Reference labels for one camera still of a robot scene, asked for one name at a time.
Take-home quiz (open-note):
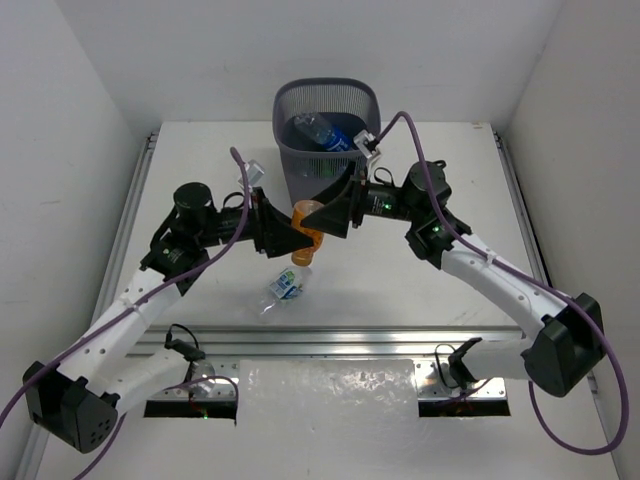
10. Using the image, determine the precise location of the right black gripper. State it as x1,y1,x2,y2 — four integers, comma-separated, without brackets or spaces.
301,158,422,236

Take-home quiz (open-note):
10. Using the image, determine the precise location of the orange plastic bottle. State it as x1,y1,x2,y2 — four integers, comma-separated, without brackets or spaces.
291,200,324,267

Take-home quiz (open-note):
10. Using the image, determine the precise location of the crushed clear bottle white label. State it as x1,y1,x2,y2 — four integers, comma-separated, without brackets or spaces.
256,265,312,319

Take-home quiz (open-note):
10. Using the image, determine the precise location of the clear bottle blue label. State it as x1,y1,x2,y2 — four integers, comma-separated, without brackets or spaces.
293,112,353,153

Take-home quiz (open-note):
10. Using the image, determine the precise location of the green plastic bottle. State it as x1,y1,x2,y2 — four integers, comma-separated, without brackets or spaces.
318,164,339,179

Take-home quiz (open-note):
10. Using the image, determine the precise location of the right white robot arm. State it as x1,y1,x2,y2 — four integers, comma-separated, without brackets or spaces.
302,160,605,397

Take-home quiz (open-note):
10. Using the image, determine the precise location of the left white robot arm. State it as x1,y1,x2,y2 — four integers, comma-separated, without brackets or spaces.
23,182,313,454

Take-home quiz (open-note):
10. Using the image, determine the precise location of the grey mesh waste bin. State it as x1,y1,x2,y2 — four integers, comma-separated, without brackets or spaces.
272,77,381,203

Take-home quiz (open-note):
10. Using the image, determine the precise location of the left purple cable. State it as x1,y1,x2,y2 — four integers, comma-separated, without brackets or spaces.
0,146,251,480

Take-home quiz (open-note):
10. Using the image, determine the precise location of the purple cable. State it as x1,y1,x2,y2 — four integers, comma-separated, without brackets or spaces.
0,146,251,480
377,110,630,456

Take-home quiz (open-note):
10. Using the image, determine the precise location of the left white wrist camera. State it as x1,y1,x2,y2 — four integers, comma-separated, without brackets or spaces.
245,160,265,186

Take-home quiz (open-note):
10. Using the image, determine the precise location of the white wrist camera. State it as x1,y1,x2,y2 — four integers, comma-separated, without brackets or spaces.
353,130,381,167
245,160,265,186

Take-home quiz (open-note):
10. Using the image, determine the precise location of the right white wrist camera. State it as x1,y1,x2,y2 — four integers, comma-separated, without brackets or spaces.
353,130,381,167

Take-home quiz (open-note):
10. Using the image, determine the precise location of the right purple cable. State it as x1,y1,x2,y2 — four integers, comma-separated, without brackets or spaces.
377,110,630,456

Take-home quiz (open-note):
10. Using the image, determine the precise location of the aluminium front rail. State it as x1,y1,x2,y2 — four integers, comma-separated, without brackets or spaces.
128,326,520,418

